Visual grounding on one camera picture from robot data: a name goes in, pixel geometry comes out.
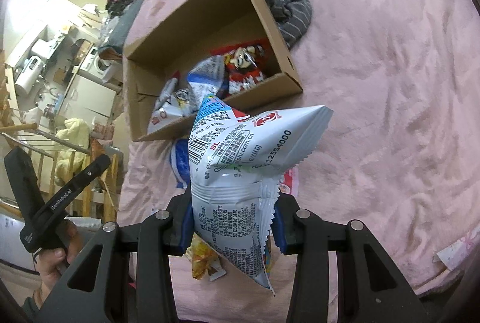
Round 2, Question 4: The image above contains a yellow plush blanket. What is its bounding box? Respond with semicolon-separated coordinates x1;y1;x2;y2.
55;118;89;183

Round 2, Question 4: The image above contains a person left hand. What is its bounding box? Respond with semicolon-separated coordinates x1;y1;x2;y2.
32;220;83;308

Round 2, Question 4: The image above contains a white kitchen cabinet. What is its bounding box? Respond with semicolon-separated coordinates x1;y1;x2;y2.
58;75;116;127

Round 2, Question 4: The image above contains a yellow snack packet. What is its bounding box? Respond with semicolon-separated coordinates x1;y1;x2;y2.
185;233;227;282

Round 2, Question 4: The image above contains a red cartoon snack bag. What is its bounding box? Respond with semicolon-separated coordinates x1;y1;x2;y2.
210;38;274;96

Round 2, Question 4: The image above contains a grey striped garment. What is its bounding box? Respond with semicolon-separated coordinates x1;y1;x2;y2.
264;0;312;49

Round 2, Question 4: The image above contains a pink bed quilt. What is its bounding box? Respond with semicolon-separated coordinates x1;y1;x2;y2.
48;0;480;323

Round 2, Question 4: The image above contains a white water heater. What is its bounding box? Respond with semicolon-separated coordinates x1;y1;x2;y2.
15;56;45;97

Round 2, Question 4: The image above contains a small blue snack packet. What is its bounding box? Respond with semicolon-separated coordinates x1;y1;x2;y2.
169;138;191;189

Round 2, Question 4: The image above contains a pile of clothes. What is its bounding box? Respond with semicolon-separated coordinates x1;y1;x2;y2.
97;0;144;62

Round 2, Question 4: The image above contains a white washing machine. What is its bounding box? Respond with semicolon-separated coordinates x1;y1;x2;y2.
77;46;109;84

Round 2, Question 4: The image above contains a white red snack bag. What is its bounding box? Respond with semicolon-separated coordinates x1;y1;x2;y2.
147;75;198;134

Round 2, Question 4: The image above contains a blue white Wangwang snack bag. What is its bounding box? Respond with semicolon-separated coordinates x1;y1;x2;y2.
186;55;229;104

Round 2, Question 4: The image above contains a brown cardboard box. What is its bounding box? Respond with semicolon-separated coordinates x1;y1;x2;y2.
124;0;303;141

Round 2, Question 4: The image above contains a white barcode snack bag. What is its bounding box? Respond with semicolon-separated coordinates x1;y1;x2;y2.
188;94;333;289

